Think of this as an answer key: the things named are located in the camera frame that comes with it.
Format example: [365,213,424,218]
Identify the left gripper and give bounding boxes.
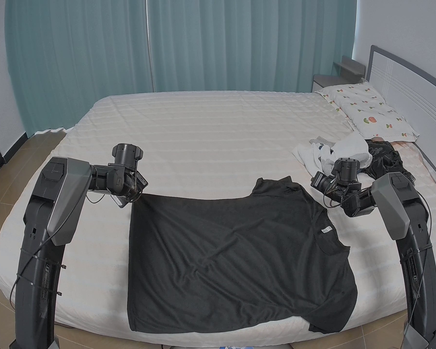
[129,169,149,200]

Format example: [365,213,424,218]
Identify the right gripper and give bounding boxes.
[310,171,336,197]

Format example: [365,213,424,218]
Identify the black T-shirt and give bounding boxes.
[126,175,358,333]

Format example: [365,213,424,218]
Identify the pile of clothes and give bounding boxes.
[292,131,374,176]

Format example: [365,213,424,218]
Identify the bed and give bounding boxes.
[0,44,436,341]

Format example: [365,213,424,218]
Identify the black shiny garment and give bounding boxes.
[363,140,415,186]

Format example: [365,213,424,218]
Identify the white printed pillow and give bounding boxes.
[314,82,420,143]

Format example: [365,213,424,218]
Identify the grey bedside table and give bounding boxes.
[312,56,367,93]

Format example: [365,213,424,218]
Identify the blue-green curtain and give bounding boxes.
[4,0,155,137]
[145,0,358,93]

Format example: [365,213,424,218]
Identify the black cable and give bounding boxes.
[321,185,346,209]

